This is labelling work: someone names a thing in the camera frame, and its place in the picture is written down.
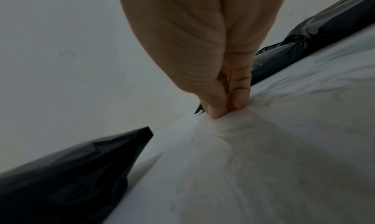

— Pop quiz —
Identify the person's right hand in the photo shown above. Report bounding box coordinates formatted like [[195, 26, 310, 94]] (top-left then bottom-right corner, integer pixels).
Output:
[[116, 0, 291, 120]]

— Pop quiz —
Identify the row of black plastic packets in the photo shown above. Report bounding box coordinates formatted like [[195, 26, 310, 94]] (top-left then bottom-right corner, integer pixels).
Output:
[[250, 0, 375, 86]]

